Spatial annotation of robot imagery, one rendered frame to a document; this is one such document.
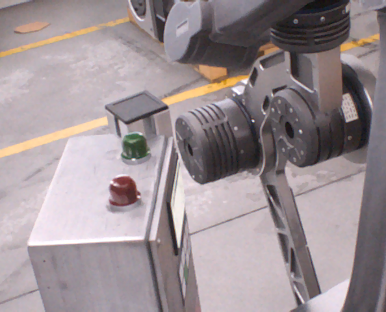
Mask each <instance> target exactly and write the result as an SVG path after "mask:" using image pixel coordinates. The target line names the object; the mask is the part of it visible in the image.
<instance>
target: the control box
mask: <svg viewBox="0 0 386 312"><path fill-rule="evenodd" d="M146 140H147V143H148V146H149V147H150V149H151V158H150V159H149V160H148V161H146V162H144V163H142V164H136V165H130V164H125V163H124V162H123V161H122V157H121V152H122V145H121V141H122V136H121V134H119V135H97V136H82V137H73V138H71V139H69V140H68V143H67V145H66V147H65V149H64V152H63V154H62V157H61V159H60V162H59V164H58V167H57V170H56V172H55V174H54V176H53V179H52V182H51V184H50V186H49V189H48V191H47V194H46V198H45V201H44V204H43V205H42V208H41V210H40V213H39V215H38V218H37V220H36V223H35V225H34V227H33V229H32V232H31V235H30V237H29V240H28V242H27V251H28V254H29V259H30V261H31V265H32V269H33V272H34V277H35V279H36V282H37V286H38V290H39V292H40V296H41V299H42V303H43V306H44V310H45V312H195V311H196V298H197V290H198V283H197V279H196V273H195V268H194V260H193V255H192V248H191V254H190V265H189V271H188V282H187V293H186V299H185V306H183V300H182V296H181V288H180V284H179V277H178V273H177V270H178V265H179V256H180V250H181V243H180V249H179V255H178V256H175V251H174V244H173V239H172V232H171V228H170V221H169V216H168V210H167V205H166V200H167V195H168V188H169V184H170V176H171V172H172V165H173V161H174V153H175V152H176V150H177V146H176V145H175V140H174V137H172V136H170V137H167V136H166V135H165V134H159V135H156V134H155V132H154V131H152V132H149V133H146ZM123 174H125V175H129V176H130V177H132V178H133V179H134V180H135V181H136V187H137V190H138V191H139V192H140V194H141V198H142V202H141V204H140V205H139V206H138V207H137V208H135V209H133V210H130V211H125V212H118V211H113V210H112V209H111V208H110V207H109V201H108V198H109V196H110V194H109V189H108V186H109V184H110V181H111V179H112V178H113V177H115V176H118V175H123ZM185 213H186V211H185ZM185 213H184V219H183V226H184V220H185ZM182 235H183V228H182V234H181V241H182Z"/></svg>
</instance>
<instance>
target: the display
mask: <svg viewBox="0 0 386 312"><path fill-rule="evenodd" d="M185 204H186V200H185V193H184V188H183V180H182V175H181V167H180V163H179V155H178V152H175V153H174V161H173V165H172V172H171V176H170V184H169V188H168V195H167V200H166V205H167V210H168V216H169V221H170V228H171V232H172V239H173V244H174V251H175V256H178V255H179V249H180V243H181V234H182V228H183V219H184V213H185Z"/></svg>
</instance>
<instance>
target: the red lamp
mask: <svg viewBox="0 0 386 312"><path fill-rule="evenodd" d="M108 189H109V194H110V196H109V198H108V201H109V207H110V208H111V209H112V210H113V211H118V212H125V211H130V210H133V209H135V208H137V207H138V206H139V205H140V204H141V202H142V198H141V194H140V192H139V191H138V190H137V187H136V181H135V180H134V179H133V178H132V177H130V176H129V175H125V174H123V175H117V176H115V177H113V178H112V179H111V181H110V184H109V186H108Z"/></svg>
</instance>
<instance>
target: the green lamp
mask: <svg viewBox="0 0 386 312"><path fill-rule="evenodd" d="M121 145H122V152H121V157H122V161H123V162H124V163H125V164H130V165H136V164H142V163H144V162H146V161H148V160H149V159H150V158H151V149H150V147H149V146H148V143H147V140H146V137H145V136H144V135H143V134H142V133H141V132H139V131H133V132H130V133H126V134H125V135H124V136H123V139H122V141H121Z"/></svg>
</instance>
